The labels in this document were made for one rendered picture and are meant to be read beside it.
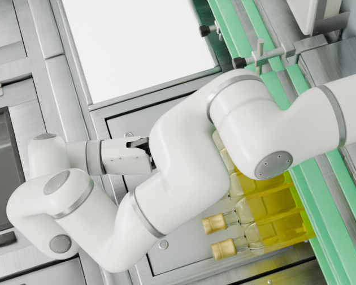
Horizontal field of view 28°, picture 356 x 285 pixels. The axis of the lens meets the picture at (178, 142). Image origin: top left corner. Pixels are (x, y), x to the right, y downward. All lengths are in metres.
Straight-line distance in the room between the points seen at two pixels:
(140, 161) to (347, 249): 0.46
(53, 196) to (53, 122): 0.69
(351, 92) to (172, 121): 0.26
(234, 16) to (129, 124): 0.35
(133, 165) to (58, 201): 0.44
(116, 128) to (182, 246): 0.33
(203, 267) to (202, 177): 0.56
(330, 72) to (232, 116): 0.46
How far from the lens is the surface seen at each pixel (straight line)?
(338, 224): 1.31
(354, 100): 1.02
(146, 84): 1.74
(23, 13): 1.96
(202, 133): 1.04
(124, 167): 1.50
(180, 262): 1.55
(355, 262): 1.29
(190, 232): 1.57
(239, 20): 1.62
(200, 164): 1.00
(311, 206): 1.39
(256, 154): 0.96
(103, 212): 1.09
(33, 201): 1.12
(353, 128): 1.02
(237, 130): 0.98
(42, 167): 1.34
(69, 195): 1.07
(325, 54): 1.45
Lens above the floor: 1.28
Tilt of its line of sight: 5 degrees down
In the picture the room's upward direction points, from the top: 107 degrees counter-clockwise
